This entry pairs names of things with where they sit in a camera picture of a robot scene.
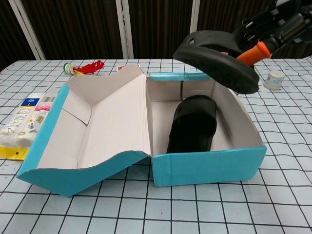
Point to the blue checkered tablecloth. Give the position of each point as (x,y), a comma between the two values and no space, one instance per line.
(156,212)

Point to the black rubber slipper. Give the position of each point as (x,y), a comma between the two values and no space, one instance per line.
(219,68)
(192,126)

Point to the red yellow feather shuttlecock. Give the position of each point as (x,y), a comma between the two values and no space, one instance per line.
(90,67)

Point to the small white jar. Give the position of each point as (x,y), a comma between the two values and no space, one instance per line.
(274,80)

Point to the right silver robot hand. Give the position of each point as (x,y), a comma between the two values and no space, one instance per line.
(280,26)

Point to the light blue shoe box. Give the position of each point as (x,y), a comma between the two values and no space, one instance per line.
(117,126)

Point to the white tissue pack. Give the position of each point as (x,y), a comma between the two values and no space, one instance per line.
(19,122)

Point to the red blue postcard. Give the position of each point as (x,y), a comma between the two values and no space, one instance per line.
(122,67)

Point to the white screen frame post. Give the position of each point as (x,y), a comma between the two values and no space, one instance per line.
(198,14)
(27,29)
(124,29)

